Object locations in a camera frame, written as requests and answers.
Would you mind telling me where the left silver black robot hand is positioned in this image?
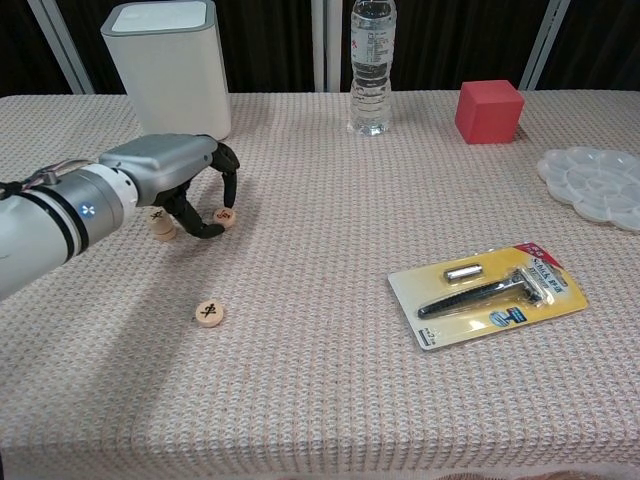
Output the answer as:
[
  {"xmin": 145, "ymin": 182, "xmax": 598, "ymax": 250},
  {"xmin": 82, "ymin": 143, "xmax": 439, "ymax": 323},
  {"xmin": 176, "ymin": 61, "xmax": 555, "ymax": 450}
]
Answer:
[{"xmin": 98, "ymin": 132, "xmax": 240, "ymax": 240}]

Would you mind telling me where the white square bin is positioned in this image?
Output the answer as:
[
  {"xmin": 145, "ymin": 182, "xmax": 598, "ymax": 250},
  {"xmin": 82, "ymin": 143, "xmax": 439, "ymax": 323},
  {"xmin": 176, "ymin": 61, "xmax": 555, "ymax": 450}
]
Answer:
[{"xmin": 100, "ymin": 0, "xmax": 233, "ymax": 146}]

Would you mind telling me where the black pleated curtain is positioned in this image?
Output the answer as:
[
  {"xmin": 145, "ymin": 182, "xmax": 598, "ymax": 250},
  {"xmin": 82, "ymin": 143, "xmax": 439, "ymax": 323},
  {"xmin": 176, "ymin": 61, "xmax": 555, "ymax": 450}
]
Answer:
[
  {"xmin": 542, "ymin": 0, "xmax": 640, "ymax": 91},
  {"xmin": 339, "ymin": 0, "xmax": 551, "ymax": 94},
  {"xmin": 0, "ymin": 0, "xmax": 76, "ymax": 97},
  {"xmin": 54, "ymin": 0, "xmax": 314, "ymax": 95}
]

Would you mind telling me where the clear plastic water bottle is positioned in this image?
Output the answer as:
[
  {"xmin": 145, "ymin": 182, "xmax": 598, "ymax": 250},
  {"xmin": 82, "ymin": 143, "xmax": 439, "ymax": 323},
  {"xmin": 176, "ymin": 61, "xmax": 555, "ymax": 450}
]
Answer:
[{"xmin": 348, "ymin": 0, "xmax": 396, "ymax": 137}]

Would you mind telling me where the beige woven tablecloth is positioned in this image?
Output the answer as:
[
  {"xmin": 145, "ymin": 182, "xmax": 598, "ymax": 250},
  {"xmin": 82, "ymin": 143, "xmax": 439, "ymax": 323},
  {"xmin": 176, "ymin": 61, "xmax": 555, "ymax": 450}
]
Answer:
[{"xmin": 0, "ymin": 89, "xmax": 640, "ymax": 480}]

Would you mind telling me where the red cube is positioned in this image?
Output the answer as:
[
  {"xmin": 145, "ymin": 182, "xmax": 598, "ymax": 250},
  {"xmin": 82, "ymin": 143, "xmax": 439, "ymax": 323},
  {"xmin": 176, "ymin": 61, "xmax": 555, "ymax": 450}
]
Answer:
[{"xmin": 453, "ymin": 79, "xmax": 525, "ymax": 146}]

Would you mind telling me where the yellow razor blister pack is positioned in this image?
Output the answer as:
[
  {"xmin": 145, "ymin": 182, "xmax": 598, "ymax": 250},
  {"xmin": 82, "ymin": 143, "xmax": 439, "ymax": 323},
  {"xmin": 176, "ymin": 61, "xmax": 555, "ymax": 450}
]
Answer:
[{"xmin": 387, "ymin": 240, "xmax": 590, "ymax": 354}]

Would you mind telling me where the clear flower-shaped paint palette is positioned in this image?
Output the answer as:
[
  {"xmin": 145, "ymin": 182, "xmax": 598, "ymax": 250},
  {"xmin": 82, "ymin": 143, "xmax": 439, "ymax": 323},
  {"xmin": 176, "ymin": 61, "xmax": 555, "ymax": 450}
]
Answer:
[{"xmin": 536, "ymin": 147, "xmax": 640, "ymax": 232}]

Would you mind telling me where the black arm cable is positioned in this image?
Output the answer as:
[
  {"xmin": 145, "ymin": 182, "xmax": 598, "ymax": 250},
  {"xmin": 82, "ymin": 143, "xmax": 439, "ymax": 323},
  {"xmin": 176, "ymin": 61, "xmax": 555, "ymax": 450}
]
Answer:
[{"xmin": 0, "ymin": 158, "xmax": 94, "ymax": 201}]

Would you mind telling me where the grey metal frame post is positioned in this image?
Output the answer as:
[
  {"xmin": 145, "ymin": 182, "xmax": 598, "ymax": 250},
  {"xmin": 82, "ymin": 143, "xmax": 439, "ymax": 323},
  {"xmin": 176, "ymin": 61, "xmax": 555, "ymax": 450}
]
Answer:
[
  {"xmin": 310, "ymin": 0, "xmax": 342, "ymax": 94},
  {"xmin": 27, "ymin": 0, "xmax": 96, "ymax": 95},
  {"xmin": 519, "ymin": 0, "xmax": 574, "ymax": 92}
]

